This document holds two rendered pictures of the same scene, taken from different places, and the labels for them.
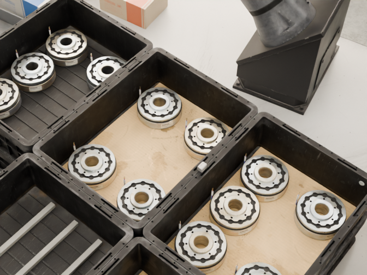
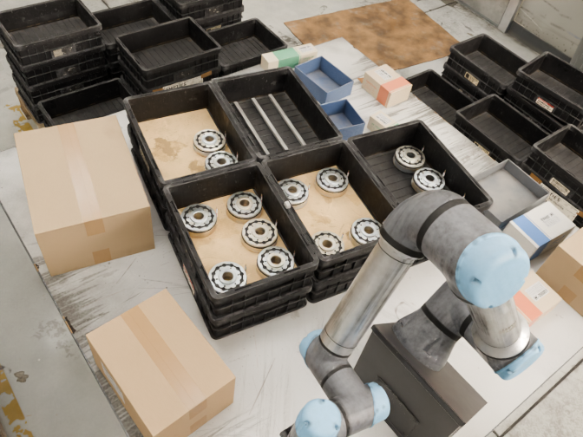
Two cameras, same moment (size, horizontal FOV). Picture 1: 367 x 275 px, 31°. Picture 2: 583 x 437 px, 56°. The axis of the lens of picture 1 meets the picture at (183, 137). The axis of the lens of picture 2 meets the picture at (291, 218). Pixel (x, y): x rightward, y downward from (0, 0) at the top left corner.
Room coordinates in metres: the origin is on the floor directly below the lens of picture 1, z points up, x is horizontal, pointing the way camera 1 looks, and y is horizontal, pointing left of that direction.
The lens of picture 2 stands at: (1.10, -1.00, 2.09)
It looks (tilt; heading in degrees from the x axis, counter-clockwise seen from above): 50 degrees down; 108
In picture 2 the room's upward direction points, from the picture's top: 11 degrees clockwise
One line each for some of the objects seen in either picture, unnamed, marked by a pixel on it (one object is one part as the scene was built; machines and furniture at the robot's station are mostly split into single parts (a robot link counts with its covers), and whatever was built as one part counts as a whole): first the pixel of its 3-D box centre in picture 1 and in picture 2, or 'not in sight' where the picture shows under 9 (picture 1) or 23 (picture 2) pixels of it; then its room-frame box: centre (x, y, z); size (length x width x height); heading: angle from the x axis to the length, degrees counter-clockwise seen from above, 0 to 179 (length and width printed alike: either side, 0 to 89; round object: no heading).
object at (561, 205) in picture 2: not in sight; (551, 206); (1.62, 1.01, 0.41); 0.31 x 0.02 x 0.16; 153
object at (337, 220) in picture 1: (321, 210); (227, 277); (0.73, -0.29, 0.86); 0.10 x 0.10 x 0.01
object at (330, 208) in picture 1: (321, 209); (227, 277); (0.73, -0.29, 0.86); 0.05 x 0.05 x 0.01
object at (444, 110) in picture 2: not in sight; (431, 114); (0.96, 1.52, 0.26); 0.40 x 0.30 x 0.23; 153
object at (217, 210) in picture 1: (235, 207); (259, 232); (0.73, -0.11, 0.86); 0.10 x 0.10 x 0.01
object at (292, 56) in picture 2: not in sight; (289, 58); (0.36, 0.87, 0.73); 0.24 x 0.06 x 0.06; 56
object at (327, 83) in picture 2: not in sight; (323, 80); (0.54, 0.81, 0.74); 0.20 x 0.15 x 0.07; 156
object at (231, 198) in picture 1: (235, 205); (259, 231); (0.73, -0.11, 0.86); 0.05 x 0.05 x 0.01
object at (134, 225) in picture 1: (148, 131); (334, 197); (0.87, 0.07, 0.92); 0.40 x 0.30 x 0.02; 142
